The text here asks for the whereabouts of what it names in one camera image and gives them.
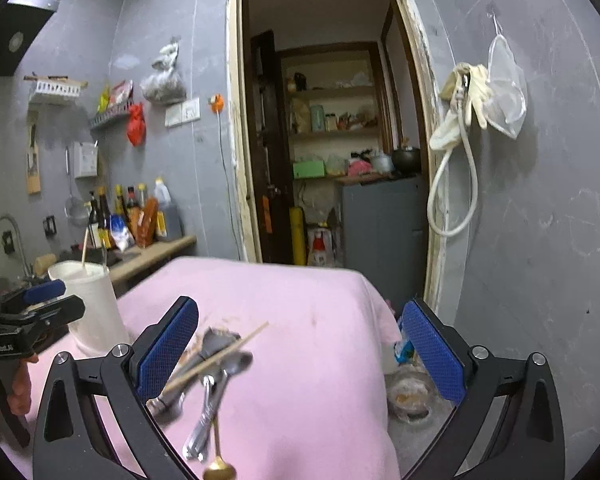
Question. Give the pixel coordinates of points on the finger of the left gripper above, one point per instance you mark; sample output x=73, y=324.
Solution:
x=45, y=290
x=50, y=316

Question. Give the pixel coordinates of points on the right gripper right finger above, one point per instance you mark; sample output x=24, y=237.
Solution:
x=527, y=441

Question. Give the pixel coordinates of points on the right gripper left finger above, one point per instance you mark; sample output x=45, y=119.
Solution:
x=71, y=440

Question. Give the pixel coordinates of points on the wooden chopstick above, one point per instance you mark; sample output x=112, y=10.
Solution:
x=84, y=247
x=232, y=348

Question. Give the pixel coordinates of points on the gold small spoon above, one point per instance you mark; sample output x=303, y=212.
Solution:
x=219, y=469

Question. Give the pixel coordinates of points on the left hand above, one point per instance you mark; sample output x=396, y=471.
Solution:
x=19, y=400

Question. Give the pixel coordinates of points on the white plastic utensil holder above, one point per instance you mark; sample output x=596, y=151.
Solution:
x=101, y=327

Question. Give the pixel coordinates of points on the dark soy sauce bottle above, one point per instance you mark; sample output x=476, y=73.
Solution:
x=104, y=219

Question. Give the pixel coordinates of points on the steel faucet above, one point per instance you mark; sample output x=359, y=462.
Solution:
x=15, y=241

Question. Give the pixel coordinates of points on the mesh strainer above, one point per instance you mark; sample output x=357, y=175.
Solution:
x=75, y=209

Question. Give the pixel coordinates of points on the blue white salt bag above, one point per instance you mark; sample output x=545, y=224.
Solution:
x=120, y=232

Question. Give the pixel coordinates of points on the wooden cutting board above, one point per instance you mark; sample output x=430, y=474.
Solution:
x=33, y=162

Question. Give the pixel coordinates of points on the orange spice packet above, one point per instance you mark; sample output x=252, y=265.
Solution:
x=147, y=223

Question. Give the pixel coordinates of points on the large oil jug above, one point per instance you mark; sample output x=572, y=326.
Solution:
x=168, y=226

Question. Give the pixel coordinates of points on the white grater box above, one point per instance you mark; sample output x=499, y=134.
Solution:
x=85, y=160

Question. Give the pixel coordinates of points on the red plastic bag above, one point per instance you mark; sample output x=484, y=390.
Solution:
x=136, y=127

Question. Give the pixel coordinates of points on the pink table cloth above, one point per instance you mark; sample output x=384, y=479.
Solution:
x=312, y=405

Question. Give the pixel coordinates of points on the clear bag of dried goods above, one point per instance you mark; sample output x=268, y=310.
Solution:
x=165, y=86

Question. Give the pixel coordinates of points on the black range hood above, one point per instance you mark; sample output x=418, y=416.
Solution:
x=20, y=23

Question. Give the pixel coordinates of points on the yellow gas cylinder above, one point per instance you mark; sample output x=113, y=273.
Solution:
x=298, y=236

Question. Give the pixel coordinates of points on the grey cabinet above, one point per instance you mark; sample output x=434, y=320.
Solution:
x=385, y=236

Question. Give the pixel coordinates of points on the green box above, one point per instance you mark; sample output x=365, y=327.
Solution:
x=309, y=169

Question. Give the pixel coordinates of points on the black pot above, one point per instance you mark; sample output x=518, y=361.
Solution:
x=407, y=161

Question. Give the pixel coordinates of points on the clear mesh bag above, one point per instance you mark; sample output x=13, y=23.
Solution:
x=507, y=107

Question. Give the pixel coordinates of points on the cream rubber gloves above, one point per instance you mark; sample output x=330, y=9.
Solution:
x=467, y=90

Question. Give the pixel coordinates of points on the grey wire shelf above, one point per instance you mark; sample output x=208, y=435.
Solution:
x=110, y=115

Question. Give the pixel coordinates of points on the white wall rack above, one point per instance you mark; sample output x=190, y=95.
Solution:
x=54, y=90

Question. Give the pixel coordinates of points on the white wall socket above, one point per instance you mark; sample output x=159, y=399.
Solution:
x=182, y=113

